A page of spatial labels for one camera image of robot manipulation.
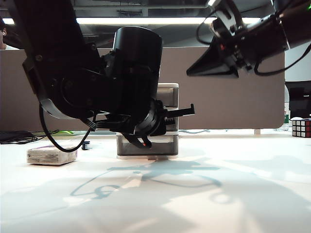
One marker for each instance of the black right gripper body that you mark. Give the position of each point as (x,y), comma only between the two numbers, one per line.
(240,51)

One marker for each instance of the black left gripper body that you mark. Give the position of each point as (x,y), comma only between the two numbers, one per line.
(153,121)

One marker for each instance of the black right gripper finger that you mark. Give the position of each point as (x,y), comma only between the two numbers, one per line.
(226,74)
(211,60)

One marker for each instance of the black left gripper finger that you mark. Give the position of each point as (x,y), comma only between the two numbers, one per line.
(139,142)
(182,112)

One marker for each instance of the white plastic drawer cabinet frame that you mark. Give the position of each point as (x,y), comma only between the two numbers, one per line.
(170,85)

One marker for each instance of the napkin pack with purple print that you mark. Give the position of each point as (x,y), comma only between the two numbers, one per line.
(48,156)

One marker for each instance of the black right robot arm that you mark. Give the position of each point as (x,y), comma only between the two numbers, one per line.
(279,29)

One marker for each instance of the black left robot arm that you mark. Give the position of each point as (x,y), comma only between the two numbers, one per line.
(60,36)

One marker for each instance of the brown desk partition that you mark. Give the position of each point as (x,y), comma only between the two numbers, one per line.
(218,102)

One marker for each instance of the small black clip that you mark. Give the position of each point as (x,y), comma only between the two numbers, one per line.
(85,146)

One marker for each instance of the bottle with green label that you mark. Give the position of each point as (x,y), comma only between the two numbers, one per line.
(286,111)

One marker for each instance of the bright green object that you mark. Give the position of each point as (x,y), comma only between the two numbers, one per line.
(65,133)

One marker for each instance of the black monitor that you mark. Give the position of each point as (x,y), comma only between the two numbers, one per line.
(300,97)

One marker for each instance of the long ceiling light strip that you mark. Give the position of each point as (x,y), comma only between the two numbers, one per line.
(145,21)

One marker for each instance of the Rubik's cube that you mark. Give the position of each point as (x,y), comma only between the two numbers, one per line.
(301,128)

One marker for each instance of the person in white shirt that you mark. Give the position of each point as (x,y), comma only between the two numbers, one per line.
(2,34)

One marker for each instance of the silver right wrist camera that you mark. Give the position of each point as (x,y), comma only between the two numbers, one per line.
(226,12)

